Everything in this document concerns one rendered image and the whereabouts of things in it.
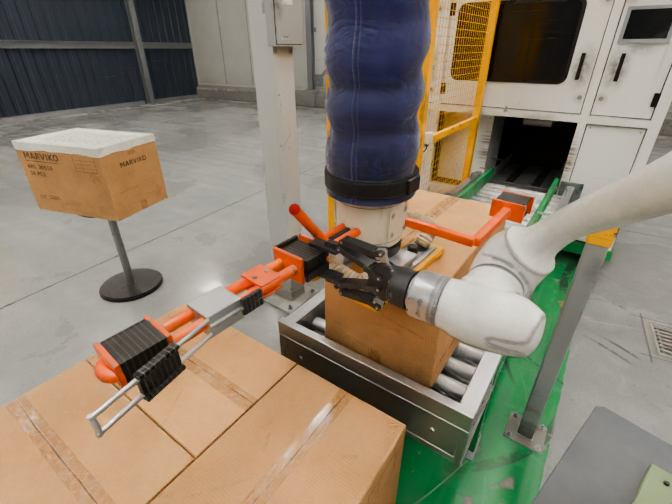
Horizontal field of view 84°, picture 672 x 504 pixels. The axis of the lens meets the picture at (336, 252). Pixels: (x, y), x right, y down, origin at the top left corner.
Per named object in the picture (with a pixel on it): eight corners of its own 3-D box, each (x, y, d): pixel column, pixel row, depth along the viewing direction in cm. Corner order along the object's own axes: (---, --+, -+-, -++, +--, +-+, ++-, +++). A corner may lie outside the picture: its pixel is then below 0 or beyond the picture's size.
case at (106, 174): (168, 197, 239) (153, 133, 220) (118, 221, 205) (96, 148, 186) (96, 188, 255) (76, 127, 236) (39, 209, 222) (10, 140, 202)
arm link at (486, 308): (429, 343, 64) (457, 299, 73) (526, 383, 57) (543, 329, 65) (434, 296, 58) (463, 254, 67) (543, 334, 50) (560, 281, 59)
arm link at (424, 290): (430, 336, 64) (399, 323, 67) (449, 309, 70) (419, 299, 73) (437, 292, 59) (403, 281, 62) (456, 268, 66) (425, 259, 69)
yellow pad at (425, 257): (413, 242, 111) (414, 227, 108) (444, 252, 105) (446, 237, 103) (341, 296, 88) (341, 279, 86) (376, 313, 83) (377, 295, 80)
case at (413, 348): (401, 268, 176) (409, 187, 156) (487, 297, 155) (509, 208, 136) (324, 338, 133) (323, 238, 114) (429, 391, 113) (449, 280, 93)
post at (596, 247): (518, 422, 165) (593, 215, 117) (535, 430, 162) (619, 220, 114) (515, 433, 160) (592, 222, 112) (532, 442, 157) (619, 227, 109)
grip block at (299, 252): (299, 254, 86) (298, 231, 83) (332, 268, 80) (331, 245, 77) (272, 269, 80) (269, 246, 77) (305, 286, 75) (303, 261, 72)
